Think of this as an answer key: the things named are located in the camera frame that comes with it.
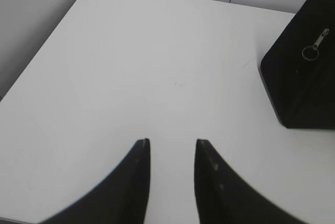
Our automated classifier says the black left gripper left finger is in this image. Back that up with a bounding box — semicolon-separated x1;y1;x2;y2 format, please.
44;138;150;223

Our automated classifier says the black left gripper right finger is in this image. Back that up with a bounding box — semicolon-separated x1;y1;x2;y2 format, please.
196;139;301;223

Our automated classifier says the black bag with tan handles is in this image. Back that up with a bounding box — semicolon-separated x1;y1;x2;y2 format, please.
260;0;334;129

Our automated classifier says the silver zipper pull with ring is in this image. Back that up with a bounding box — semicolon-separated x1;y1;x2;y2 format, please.
301;28;330;61

